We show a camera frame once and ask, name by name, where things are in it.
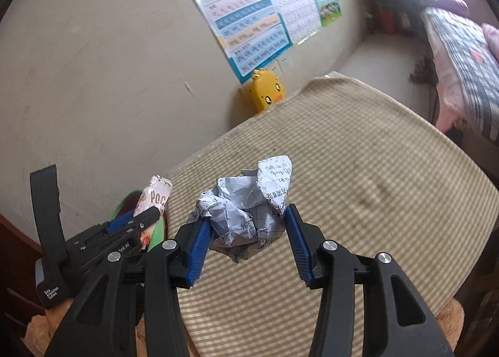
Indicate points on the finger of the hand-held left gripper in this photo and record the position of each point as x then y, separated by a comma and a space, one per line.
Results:
146, 216
121, 221

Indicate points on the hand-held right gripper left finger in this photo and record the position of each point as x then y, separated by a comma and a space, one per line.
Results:
199, 251

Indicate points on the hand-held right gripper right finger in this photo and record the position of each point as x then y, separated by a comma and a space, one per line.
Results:
298, 244

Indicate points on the green rimmed red trash bin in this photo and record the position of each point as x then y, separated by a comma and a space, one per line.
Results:
159, 234

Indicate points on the pink snack packet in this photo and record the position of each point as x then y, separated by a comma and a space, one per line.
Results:
156, 195

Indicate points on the printed paper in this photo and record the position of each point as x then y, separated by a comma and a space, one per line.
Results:
241, 205

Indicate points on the brown wooden cabinet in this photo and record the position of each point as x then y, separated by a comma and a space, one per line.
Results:
15, 263

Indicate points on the checked table mat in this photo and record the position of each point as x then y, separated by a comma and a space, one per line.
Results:
351, 170

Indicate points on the tan fuzzy cloth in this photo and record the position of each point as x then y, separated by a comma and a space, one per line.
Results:
450, 322
39, 333

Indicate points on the yellow duck toy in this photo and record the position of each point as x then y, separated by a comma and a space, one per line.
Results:
267, 92

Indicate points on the red bag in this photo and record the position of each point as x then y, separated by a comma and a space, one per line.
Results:
386, 22

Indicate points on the bed with patchwork quilt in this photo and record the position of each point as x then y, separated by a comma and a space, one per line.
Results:
460, 53

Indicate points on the pink pillow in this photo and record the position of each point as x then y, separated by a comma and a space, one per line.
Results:
492, 37

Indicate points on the blue letter wall poster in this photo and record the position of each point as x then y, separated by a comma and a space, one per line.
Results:
234, 10

